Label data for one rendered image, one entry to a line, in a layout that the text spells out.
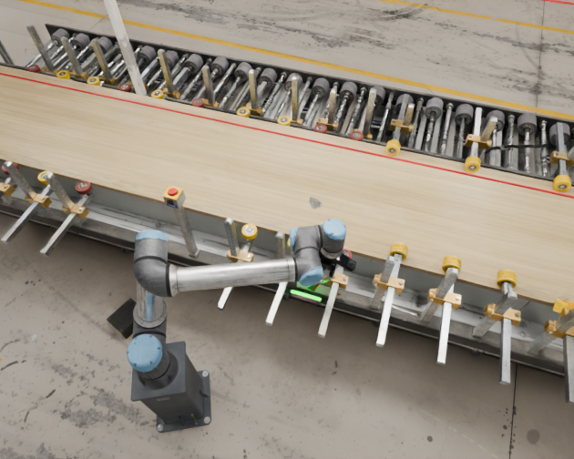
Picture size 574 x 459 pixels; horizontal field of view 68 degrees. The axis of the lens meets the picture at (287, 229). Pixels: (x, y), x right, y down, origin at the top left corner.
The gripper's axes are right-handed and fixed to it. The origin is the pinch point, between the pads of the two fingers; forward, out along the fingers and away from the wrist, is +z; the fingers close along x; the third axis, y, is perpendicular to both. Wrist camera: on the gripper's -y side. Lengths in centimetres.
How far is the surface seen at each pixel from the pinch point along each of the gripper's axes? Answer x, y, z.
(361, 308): -4.0, -16.8, 31.1
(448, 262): -25, -50, 3
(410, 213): -55, -29, 11
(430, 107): -155, -30, 16
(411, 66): -331, -11, 100
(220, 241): -25, 70, 40
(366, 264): -27.8, -14.1, 27.3
